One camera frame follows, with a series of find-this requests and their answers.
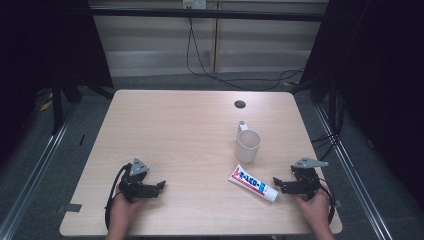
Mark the metal floor rail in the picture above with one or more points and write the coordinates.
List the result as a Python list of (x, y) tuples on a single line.
[(30, 176), (353, 180)]

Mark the person's left hand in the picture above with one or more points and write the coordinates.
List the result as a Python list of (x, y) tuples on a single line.
[(124, 208)]

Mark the white cup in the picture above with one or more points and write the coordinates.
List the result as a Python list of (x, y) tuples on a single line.
[(248, 146)]

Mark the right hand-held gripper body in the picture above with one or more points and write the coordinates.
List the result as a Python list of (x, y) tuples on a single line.
[(306, 180)]

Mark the black metal stand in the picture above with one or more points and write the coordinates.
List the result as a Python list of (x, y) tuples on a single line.
[(57, 106)]

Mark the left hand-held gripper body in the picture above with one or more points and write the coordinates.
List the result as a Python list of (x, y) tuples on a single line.
[(134, 180)]

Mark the black curtain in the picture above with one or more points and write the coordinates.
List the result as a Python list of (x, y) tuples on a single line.
[(376, 66), (40, 43)]

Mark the white toothpaste tube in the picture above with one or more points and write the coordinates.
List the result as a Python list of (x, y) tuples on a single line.
[(253, 183)]

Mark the black horizontal frame bar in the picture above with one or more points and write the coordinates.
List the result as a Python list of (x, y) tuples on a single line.
[(200, 14)]

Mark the person's right hand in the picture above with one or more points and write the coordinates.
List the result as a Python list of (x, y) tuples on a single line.
[(313, 208)]

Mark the white wall power outlet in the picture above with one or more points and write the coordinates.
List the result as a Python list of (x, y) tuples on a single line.
[(194, 4)]

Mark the grey floor tape strip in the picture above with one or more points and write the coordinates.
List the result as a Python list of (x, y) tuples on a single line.
[(69, 208)]

